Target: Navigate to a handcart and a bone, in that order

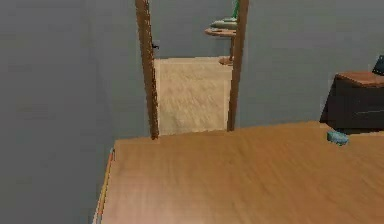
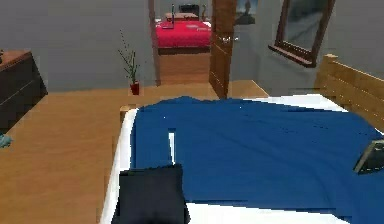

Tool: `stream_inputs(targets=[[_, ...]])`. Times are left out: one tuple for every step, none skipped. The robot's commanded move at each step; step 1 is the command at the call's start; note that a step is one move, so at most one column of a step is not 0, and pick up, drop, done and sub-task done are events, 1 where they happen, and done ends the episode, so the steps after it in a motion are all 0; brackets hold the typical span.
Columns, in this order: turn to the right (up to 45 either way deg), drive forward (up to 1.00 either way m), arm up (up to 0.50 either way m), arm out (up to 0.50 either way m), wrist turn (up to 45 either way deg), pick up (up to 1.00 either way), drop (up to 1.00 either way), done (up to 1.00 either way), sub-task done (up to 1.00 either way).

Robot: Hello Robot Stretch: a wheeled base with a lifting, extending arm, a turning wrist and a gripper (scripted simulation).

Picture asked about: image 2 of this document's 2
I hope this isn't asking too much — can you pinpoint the brown wooden room door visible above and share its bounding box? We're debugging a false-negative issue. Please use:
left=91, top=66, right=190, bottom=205
left=208, top=0, right=237, bottom=100

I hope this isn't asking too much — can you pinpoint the house plant in red pot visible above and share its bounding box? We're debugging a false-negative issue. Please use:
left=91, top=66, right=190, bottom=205
left=117, top=29, right=141, bottom=97

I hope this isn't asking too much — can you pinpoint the blue blanket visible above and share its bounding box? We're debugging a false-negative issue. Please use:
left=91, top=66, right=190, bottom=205
left=130, top=95, right=384, bottom=224

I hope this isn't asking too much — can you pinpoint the bed with red cover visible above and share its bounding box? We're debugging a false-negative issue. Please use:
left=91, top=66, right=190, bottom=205
left=154, top=19, right=213, bottom=56

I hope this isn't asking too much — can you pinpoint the black pillow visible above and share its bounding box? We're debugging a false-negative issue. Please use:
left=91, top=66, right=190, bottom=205
left=111, top=164, right=192, bottom=224

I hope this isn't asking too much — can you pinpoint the brown wooden table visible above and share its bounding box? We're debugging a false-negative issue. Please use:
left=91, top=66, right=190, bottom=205
left=164, top=12, right=200, bottom=22

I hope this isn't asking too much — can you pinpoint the black television set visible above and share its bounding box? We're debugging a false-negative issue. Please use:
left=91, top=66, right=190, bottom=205
left=178, top=3, right=201, bottom=16

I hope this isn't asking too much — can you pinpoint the brown framed window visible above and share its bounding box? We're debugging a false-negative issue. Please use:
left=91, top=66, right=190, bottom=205
left=267, top=0, right=336, bottom=69

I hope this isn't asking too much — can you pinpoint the wooden bed with white mattress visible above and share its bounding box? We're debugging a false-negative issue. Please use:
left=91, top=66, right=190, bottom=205
left=99, top=53, right=384, bottom=224

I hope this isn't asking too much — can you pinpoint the dark brown chest of drawers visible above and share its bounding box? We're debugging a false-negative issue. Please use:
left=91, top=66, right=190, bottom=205
left=0, top=49, right=49, bottom=133

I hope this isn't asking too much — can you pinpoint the dark grey laptop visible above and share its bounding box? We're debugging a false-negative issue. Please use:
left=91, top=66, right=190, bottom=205
left=353, top=139, right=384, bottom=175

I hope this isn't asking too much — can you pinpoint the teal cloth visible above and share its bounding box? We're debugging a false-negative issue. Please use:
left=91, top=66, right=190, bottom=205
left=0, top=133, right=14, bottom=150

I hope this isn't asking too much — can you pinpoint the silver door handle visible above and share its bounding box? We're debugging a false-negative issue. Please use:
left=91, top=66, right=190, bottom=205
left=221, top=35, right=240, bottom=45

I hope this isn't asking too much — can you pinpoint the framed wall picture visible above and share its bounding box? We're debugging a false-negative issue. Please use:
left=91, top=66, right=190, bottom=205
left=234, top=0, right=260, bottom=26

